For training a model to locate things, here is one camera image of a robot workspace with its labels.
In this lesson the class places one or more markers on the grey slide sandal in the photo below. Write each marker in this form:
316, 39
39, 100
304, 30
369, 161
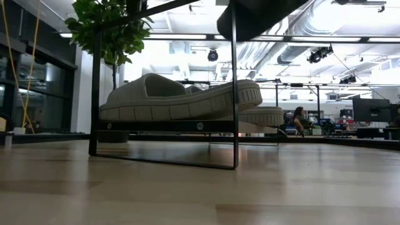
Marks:
175, 109
265, 117

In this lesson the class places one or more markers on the black slide sandal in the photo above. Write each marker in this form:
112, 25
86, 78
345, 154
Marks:
262, 15

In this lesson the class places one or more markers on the black-framed wooden shoe shelf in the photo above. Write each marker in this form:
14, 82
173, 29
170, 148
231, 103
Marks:
168, 126

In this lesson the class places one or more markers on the round black ceiling lamp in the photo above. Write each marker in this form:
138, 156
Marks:
212, 55

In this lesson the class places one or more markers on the person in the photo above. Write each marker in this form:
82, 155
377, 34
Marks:
300, 120

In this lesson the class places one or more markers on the leafy green potted plant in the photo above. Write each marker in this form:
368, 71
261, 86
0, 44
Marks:
118, 31

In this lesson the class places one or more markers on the black ceiling spotlight cluster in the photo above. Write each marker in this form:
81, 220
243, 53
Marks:
347, 80
318, 53

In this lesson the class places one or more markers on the black computer monitor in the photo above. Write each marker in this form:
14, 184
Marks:
372, 109

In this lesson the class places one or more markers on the black aluminium rig frame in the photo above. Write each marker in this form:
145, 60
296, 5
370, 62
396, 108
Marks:
47, 138

